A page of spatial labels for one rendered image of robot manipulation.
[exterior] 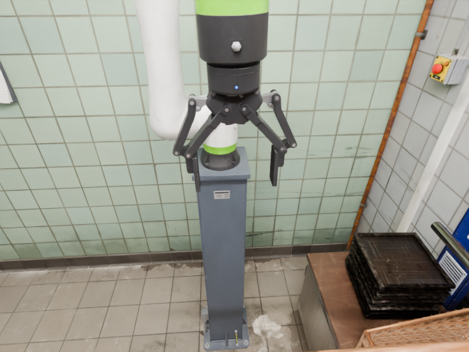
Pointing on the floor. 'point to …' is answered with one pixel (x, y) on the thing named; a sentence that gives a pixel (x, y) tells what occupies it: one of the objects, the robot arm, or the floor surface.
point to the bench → (333, 305)
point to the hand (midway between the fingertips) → (236, 179)
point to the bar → (451, 243)
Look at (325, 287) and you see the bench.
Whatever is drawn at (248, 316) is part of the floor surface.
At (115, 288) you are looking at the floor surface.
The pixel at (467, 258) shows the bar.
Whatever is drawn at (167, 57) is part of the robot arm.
